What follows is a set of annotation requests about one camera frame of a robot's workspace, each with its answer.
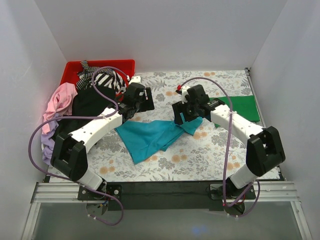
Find teal t shirt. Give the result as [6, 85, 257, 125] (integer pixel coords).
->
[115, 117, 203, 164]

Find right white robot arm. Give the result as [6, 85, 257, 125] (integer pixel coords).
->
[172, 84, 286, 199]

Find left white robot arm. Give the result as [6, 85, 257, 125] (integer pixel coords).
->
[50, 82, 155, 200]

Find red plastic bin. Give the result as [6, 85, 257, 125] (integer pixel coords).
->
[59, 59, 136, 87]

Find black white striped shirt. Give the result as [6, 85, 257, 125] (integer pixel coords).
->
[75, 60, 127, 95]

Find green folded t shirt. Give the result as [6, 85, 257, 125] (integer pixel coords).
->
[230, 95, 261, 123]

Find black t shirt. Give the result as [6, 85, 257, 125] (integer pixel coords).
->
[51, 87, 111, 142]

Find floral patterned table mat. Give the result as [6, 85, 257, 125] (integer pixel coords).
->
[87, 70, 253, 182]

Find pink t shirt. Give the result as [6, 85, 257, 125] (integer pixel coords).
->
[43, 82, 78, 122]

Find lavender t shirt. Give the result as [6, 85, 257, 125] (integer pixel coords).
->
[40, 120, 59, 166]

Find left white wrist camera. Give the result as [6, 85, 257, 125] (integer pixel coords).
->
[128, 75, 142, 87]

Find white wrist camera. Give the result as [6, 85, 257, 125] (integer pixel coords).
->
[128, 75, 142, 87]
[175, 85, 190, 104]

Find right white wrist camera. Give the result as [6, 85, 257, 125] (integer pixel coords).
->
[175, 85, 190, 104]

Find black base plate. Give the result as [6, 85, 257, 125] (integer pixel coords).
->
[77, 181, 256, 212]

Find aluminium mounting rail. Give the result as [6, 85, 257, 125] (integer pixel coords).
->
[31, 180, 300, 203]

